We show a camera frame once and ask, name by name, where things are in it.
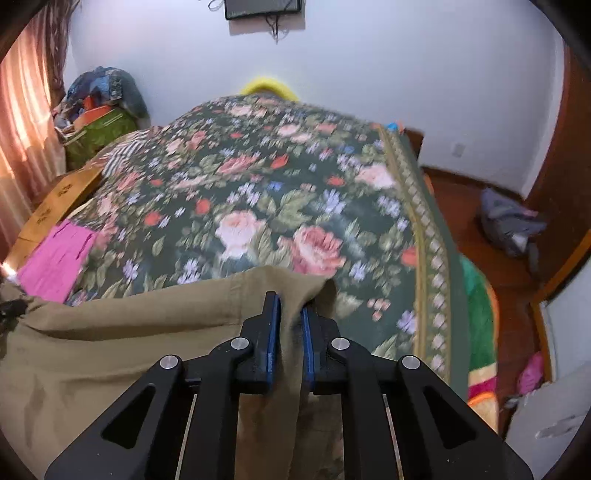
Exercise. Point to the pile of clothes and bags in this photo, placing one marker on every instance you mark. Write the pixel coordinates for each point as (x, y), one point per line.
(104, 92)

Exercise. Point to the pink cloth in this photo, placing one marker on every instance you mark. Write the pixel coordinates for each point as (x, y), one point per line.
(531, 374)
(57, 258)

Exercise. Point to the striped cloth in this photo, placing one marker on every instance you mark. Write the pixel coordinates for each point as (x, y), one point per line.
(122, 154)

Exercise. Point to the yellow pillow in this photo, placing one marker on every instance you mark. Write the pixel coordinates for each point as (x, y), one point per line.
(270, 87)

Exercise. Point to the white panel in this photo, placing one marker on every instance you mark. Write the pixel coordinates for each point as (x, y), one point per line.
(549, 406)

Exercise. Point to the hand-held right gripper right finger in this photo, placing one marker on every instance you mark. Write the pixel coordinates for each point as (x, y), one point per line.
(306, 332)

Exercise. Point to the floral bedspread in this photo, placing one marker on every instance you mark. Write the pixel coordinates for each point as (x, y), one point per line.
(277, 194)

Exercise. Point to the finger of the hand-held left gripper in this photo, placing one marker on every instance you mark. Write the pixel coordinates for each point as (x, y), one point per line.
(9, 308)

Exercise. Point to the grey cloth heap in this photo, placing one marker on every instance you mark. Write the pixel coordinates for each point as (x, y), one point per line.
(510, 221)

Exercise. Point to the green bag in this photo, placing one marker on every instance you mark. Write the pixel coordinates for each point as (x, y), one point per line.
(94, 134)

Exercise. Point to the cardboard box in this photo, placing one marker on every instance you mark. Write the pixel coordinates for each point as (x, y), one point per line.
(55, 203)

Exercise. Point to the wall socket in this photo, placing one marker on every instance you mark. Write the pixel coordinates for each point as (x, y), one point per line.
(459, 150)

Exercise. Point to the wall-mounted television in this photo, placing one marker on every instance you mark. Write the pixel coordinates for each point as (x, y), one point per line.
(263, 8)

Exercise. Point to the pink curtain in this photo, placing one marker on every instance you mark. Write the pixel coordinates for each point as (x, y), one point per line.
(27, 115)

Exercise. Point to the wooden wardrobe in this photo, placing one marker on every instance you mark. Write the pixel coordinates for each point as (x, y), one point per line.
(558, 184)

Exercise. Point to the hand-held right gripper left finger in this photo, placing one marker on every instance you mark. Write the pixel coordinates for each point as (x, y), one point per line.
(273, 323)

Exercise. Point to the khaki pants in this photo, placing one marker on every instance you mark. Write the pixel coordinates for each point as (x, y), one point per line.
(115, 350)

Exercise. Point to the colourful fleece blanket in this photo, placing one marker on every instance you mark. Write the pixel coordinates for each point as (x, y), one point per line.
(482, 341)

